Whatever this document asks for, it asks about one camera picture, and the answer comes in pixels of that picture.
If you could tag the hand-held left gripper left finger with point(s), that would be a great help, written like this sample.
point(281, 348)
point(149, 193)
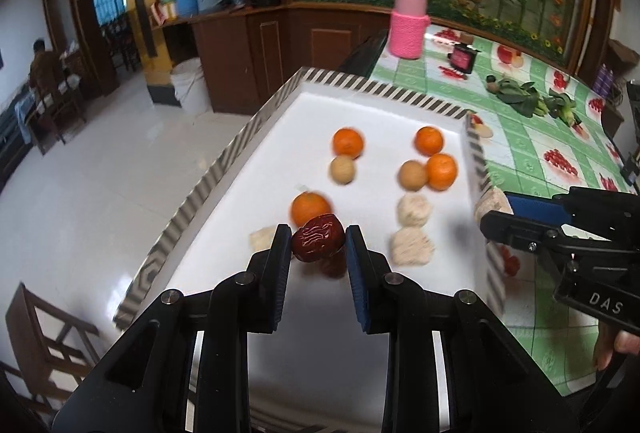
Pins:
point(282, 278)

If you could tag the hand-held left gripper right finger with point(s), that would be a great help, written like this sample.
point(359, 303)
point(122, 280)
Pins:
point(357, 283)

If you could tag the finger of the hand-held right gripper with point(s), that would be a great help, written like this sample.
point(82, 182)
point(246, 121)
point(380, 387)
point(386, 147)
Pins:
point(535, 209)
point(505, 225)

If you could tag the red date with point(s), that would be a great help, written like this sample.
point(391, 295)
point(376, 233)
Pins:
point(318, 238)

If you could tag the beige rough food chunk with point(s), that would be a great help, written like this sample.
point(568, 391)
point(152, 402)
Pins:
point(411, 247)
point(414, 209)

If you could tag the orange mandarin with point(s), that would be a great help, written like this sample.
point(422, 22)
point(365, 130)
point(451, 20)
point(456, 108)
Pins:
point(442, 171)
point(429, 139)
point(348, 142)
point(309, 208)

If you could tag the brown longan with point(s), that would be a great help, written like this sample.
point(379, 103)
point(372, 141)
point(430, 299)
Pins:
point(413, 174)
point(343, 169)

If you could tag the white tray with striped rim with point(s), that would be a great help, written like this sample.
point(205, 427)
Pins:
point(380, 123)

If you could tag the person's right hand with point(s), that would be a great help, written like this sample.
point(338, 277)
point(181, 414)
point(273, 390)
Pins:
point(620, 347)

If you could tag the green fruit print tablecloth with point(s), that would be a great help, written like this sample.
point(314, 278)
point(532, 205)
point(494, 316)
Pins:
point(525, 143)

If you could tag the green leafy vegetable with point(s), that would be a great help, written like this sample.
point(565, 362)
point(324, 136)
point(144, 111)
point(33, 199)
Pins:
point(515, 93)
point(562, 105)

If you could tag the small brown round fruit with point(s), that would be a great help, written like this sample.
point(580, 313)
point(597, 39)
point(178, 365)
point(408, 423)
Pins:
point(492, 86)

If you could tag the purple bottles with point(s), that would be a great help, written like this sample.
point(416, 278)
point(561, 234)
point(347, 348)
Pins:
point(604, 80)

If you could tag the dark red small box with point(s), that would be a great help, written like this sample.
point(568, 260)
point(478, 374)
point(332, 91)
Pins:
point(462, 58)

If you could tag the cardboard box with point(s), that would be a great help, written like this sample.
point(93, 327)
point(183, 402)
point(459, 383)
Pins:
point(622, 53)

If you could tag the white plastic bucket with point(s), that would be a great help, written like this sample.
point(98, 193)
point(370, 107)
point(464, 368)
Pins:
point(191, 85)

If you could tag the pink knitted sleeve bottle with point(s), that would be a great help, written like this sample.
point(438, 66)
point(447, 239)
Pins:
point(407, 28)

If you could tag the black glossy furniture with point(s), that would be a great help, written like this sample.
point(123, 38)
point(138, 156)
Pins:
point(360, 55)

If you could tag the wooden counter cabinet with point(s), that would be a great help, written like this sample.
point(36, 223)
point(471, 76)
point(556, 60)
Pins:
point(240, 58)

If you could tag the dark wooden dining chair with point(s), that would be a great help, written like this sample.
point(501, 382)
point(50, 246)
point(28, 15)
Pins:
point(122, 45)

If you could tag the red and white box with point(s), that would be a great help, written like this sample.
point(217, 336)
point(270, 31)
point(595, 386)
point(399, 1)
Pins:
point(162, 13)

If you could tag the golden pillar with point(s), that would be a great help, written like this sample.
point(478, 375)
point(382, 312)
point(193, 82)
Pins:
point(135, 13)

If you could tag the black sofa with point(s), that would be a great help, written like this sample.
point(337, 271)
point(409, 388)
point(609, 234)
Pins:
point(10, 133)

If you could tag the blue cloth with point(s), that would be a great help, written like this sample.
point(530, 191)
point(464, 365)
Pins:
point(22, 109)

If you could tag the wooden chair frame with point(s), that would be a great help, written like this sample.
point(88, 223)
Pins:
point(50, 343)

